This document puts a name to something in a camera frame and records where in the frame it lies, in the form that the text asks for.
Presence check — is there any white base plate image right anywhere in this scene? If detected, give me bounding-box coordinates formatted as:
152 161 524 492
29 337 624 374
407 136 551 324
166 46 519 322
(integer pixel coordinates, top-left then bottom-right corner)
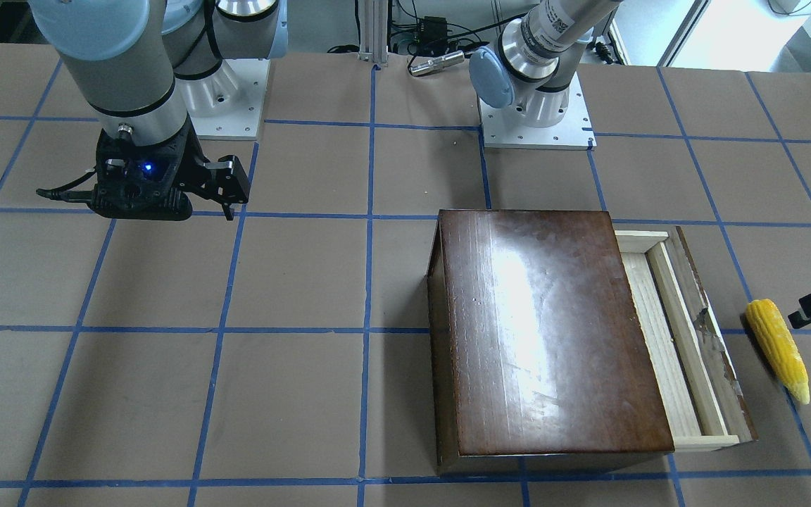
477 74 598 150

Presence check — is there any aluminium frame post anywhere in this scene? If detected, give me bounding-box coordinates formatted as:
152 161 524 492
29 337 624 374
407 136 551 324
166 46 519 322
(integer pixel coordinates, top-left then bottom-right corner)
356 0 389 68

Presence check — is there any black electronics box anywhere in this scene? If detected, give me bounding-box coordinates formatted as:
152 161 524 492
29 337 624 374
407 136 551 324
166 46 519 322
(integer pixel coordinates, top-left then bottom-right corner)
416 15 448 43

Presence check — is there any wooden drawer with white handle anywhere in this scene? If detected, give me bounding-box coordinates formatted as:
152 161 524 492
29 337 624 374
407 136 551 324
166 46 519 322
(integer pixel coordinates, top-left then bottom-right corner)
615 227 759 452

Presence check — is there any silver cylindrical tool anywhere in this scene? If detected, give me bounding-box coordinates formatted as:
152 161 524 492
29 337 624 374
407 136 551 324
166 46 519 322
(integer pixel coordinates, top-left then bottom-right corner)
408 49 466 77

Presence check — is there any white base plate image left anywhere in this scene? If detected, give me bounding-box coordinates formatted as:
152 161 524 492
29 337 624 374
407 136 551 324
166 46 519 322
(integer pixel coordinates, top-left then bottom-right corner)
184 60 271 142

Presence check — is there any black camera mount image left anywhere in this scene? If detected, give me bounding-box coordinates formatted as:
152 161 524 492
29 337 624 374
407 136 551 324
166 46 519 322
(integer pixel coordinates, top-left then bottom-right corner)
88 144 193 221

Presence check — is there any white base plate image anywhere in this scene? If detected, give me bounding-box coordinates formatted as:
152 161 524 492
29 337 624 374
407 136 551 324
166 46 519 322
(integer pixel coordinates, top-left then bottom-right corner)
477 74 598 150
184 60 271 142

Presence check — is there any yellow toy corn cob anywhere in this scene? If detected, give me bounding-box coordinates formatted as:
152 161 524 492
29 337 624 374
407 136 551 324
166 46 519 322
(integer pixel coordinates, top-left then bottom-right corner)
746 299 811 405

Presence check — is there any dark brown wooden drawer cabinet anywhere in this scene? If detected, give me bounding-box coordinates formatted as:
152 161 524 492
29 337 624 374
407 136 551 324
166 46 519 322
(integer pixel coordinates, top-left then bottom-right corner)
426 209 676 476

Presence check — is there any black cable image left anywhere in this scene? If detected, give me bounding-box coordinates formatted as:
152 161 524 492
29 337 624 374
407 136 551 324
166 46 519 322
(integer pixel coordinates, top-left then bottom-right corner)
35 169 97 205

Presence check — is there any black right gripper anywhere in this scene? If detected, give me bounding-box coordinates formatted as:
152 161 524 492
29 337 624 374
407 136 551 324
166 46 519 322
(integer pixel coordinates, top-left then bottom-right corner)
96 115 251 221

